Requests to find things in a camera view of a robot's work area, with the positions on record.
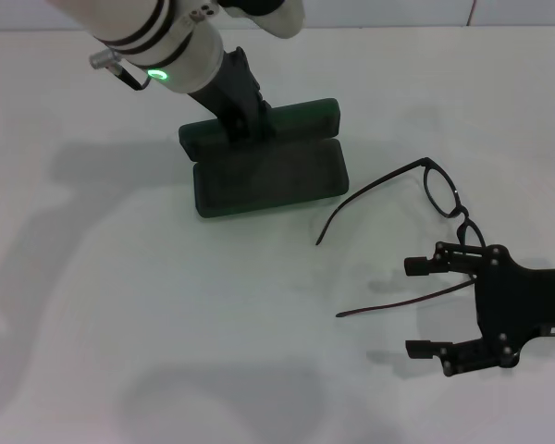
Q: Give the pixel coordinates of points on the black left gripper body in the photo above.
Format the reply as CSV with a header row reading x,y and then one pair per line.
x,y
231,92

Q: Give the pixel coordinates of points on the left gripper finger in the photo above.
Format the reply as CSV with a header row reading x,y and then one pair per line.
x,y
238,131
263,122

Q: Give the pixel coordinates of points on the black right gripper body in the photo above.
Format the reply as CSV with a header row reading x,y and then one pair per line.
x,y
513,300

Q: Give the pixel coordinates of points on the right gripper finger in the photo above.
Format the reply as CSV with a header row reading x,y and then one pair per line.
x,y
421,349
418,267

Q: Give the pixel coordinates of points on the green glasses case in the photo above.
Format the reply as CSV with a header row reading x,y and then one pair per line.
x,y
277,180

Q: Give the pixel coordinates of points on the black round glasses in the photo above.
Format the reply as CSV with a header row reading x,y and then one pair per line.
x,y
425,163

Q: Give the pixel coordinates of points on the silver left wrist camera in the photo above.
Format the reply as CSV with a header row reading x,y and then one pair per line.
x,y
282,23

